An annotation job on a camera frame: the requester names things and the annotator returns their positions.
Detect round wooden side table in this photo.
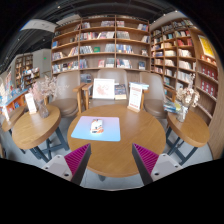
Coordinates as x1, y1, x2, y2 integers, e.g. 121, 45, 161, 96
11, 103, 70, 163
0, 105, 26, 133
165, 109, 211, 166

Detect white ceiling air unit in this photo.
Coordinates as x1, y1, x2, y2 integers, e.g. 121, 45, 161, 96
20, 18, 58, 34

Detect glass vase, beige dried flowers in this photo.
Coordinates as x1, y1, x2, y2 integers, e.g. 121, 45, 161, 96
174, 73, 201, 123

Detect glass vase, pink dried flowers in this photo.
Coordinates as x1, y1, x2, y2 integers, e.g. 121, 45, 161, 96
29, 75, 63, 119

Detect orange display table with books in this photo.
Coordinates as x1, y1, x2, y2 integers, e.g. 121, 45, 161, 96
0, 71, 28, 114

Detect brown padded wooden armchair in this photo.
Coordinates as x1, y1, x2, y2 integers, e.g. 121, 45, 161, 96
49, 70, 86, 118
81, 68, 149, 109
139, 71, 169, 120

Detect white and orange computer mouse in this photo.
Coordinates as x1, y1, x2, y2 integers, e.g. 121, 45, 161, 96
90, 118, 104, 135

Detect distant wooden bookshelf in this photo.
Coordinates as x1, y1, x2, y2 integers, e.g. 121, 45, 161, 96
14, 52, 41, 89

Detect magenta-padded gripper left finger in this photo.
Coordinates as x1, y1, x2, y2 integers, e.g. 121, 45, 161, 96
40, 143, 92, 186

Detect white orange sign, wooden base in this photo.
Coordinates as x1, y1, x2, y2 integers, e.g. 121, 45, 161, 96
127, 82, 144, 113

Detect blue and yellow book stack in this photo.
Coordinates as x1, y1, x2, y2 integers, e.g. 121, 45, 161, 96
163, 99, 183, 114

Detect pastel blue pink mouse pad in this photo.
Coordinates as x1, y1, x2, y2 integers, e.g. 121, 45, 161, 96
70, 115, 122, 143

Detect dark cover book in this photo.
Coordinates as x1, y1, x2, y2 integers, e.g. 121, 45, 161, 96
114, 83, 128, 101

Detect tall wooden bookshelf, yellow poster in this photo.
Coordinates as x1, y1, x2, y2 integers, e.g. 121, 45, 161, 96
149, 18, 224, 158

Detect wide wooden bookshelf with books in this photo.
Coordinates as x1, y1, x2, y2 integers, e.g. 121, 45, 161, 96
50, 14, 152, 84

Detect small white table sign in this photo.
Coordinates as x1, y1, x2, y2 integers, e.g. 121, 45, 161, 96
24, 92, 38, 115

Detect white framed pink print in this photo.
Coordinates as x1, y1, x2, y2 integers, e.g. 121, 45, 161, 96
91, 77, 116, 100

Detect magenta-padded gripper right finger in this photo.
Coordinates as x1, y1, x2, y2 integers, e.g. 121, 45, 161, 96
131, 143, 184, 186

